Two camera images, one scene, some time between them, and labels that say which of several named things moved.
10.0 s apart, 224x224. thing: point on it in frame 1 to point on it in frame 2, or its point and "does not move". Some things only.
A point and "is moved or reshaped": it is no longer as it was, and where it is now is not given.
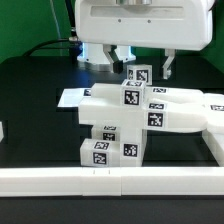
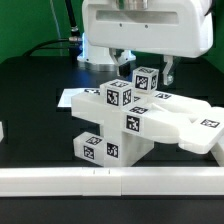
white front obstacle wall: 111,181 does not move
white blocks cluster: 164,110 is moved or reshaped
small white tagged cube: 133,93 to 117,93
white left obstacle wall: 1,132 does not move
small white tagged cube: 142,72 is moved or reshaped
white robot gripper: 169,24 does not move
